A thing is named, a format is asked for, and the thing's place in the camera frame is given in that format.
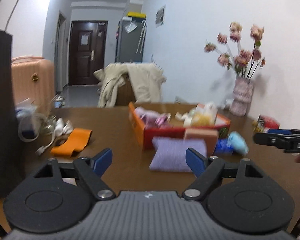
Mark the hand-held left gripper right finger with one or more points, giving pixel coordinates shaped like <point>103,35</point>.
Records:
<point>195,160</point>

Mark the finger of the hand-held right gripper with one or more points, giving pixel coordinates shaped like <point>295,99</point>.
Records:
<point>280,131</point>
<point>267,138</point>

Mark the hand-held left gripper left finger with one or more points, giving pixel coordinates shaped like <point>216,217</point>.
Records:
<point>103,161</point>

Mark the purple knit towel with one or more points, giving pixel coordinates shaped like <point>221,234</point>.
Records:
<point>172,155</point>

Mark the light blue plush toy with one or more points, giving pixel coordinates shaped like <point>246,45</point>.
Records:
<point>238,142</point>

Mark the red cardboard box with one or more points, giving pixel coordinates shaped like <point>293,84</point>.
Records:
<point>165,135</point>

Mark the yellow plush toy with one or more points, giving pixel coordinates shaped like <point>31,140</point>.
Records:
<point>201,119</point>

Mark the pink satin bow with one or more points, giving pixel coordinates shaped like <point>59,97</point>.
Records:
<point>162,119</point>

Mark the clear plastic bag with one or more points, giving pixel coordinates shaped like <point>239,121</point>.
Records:
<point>130,27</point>
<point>210,110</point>

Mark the light pink towel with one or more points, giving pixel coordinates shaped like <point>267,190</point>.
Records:
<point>146,116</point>

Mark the small red box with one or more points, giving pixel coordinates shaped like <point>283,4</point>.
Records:
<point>268,123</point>

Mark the blue patterned packet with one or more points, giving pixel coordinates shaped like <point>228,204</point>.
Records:
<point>223,147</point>

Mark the pink textured vase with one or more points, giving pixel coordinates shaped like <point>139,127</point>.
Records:
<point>242,97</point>

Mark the white tube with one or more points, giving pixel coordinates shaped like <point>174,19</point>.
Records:
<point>63,127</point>

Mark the glass jar with sticks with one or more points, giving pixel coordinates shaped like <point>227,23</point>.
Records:
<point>50,123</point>

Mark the brown chair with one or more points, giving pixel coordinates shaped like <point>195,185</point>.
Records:
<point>125,92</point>

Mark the dried pink roses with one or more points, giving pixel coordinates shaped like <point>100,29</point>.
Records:
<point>242,57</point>

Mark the beige coat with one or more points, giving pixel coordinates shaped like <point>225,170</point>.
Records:
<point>145,80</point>

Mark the dark brown entrance door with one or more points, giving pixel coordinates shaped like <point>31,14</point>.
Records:
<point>87,62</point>

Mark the pink suitcase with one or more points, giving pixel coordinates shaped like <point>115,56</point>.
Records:
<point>32,75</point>

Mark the black paper bag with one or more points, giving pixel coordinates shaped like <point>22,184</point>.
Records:
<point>2,105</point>

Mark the grey refrigerator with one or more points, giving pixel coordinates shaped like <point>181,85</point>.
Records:
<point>128,45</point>

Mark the folded patterned umbrella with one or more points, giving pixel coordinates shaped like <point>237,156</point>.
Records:
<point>141,37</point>

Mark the yellow box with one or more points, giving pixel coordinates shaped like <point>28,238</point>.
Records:
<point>137,14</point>

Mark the interior door frame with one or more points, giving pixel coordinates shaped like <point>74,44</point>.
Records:
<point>61,55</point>

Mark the wall poster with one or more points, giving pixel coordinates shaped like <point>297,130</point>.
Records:
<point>160,16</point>

